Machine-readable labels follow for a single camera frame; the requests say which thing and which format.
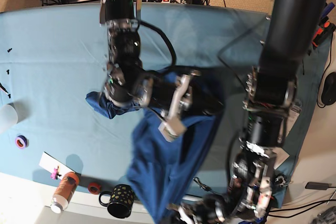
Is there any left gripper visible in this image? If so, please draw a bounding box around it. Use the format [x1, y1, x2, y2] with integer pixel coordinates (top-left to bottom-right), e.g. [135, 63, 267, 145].
[167, 194, 236, 223]

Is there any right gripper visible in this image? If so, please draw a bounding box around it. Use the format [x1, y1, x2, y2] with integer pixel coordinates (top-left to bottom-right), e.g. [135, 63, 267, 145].
[141, 69, 202, 121]

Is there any blue t-shirt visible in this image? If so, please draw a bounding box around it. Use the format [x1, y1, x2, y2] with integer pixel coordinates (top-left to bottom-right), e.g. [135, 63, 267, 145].
[85, 70, 226, 224]

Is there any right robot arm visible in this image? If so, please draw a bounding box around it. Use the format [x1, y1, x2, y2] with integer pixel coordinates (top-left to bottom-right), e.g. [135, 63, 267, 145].
[86, 0, 206, 119]

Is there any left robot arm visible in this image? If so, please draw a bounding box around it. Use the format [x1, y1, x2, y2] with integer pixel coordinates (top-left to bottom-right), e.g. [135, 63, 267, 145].
[169, 0, 326, 223]

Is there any white paper leaflet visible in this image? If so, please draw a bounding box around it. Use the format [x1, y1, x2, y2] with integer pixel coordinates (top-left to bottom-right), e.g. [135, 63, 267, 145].
[274, 147, 290, 169]

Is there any black yellow-dotted mug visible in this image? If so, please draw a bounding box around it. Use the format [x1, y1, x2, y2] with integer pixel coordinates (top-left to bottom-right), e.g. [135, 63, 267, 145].
[98, 184, 135, 219]

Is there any black adapter right edge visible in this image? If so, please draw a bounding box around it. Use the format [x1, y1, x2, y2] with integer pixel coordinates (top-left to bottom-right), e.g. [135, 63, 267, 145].
[305, 182, 330, 190]

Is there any orange tape roll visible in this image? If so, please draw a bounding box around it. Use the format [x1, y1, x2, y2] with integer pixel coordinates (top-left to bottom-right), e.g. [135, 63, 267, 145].
[88, 182, 101, 195]

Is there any teal table cloth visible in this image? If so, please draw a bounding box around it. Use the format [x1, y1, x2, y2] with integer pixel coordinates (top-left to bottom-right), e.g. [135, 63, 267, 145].
[0, 1, 332, 208]

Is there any clear plastic blister pack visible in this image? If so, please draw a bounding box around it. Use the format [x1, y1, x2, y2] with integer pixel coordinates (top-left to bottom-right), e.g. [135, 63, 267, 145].
[286, 99, 303, 136]

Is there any orange bottle white cap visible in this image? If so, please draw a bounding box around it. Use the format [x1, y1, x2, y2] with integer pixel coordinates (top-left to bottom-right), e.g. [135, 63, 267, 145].
[50, 172, 79, 214]

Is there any pink clip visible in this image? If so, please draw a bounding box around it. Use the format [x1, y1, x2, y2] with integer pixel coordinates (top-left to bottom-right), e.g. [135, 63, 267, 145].
[50, 166, 62, 180]

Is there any black computer mouse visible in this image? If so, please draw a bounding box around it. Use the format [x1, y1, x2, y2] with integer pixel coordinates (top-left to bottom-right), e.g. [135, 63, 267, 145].
[321, 72, 336, 106]

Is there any purple tape roll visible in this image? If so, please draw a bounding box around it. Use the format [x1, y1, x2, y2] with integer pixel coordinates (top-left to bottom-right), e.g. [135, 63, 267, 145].
[15, 135, 28, 149]

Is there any translucent plastic cup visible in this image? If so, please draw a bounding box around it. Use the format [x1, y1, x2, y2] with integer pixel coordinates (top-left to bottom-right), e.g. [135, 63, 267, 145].
[0, 104, 18, 134]

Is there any orange black clamp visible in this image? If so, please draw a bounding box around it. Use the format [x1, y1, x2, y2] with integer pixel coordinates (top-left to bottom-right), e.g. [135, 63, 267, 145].
[312, 21, 335, 48]

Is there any blue black clamp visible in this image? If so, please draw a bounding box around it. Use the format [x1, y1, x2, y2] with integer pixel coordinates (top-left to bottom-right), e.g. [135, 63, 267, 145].
[320, 2, 335, 23]

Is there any black lanyard with clip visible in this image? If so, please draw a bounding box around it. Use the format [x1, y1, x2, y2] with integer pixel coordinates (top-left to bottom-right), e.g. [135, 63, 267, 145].
[193, 176, 218, 193]

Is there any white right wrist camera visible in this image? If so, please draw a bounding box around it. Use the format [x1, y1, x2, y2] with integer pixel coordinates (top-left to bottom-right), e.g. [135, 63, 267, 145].
[158, 117, 187, 143]

